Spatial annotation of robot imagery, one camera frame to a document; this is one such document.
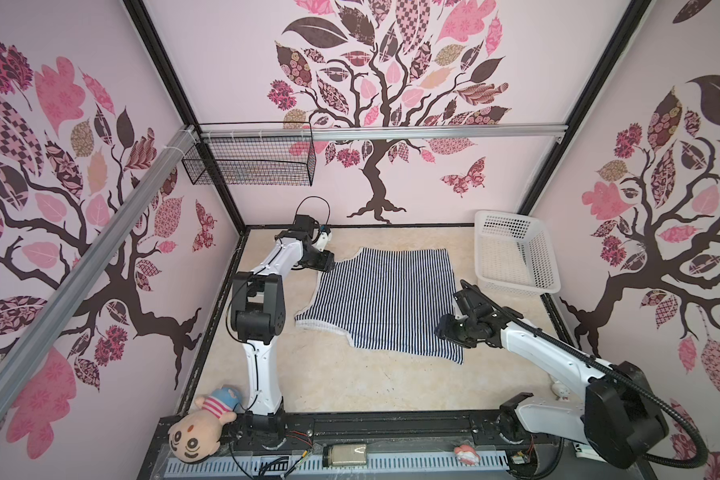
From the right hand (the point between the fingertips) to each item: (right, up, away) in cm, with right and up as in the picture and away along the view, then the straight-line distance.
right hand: (439, 330), depth 86 cm
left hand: (-36, +19, +14) cm, 43 cm away
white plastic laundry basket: (+34, +22, +24) cm, 48 cm away
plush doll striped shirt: (-61, -19, -19) cm, 66 cm away
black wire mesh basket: (-58, +55, +9) cm, 80 cm away
